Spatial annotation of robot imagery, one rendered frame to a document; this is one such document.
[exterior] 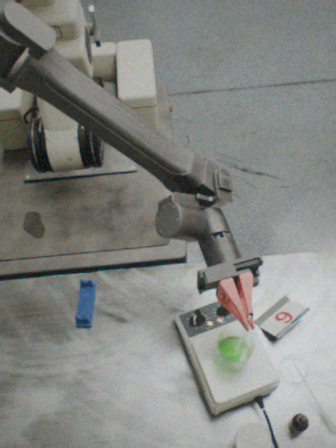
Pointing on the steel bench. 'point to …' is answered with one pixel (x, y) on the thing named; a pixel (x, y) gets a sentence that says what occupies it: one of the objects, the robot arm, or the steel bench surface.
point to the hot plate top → (241, 382)
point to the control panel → (206, 319)
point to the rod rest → (86, 303)
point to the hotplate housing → (206, 381)
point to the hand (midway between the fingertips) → (248, 324)
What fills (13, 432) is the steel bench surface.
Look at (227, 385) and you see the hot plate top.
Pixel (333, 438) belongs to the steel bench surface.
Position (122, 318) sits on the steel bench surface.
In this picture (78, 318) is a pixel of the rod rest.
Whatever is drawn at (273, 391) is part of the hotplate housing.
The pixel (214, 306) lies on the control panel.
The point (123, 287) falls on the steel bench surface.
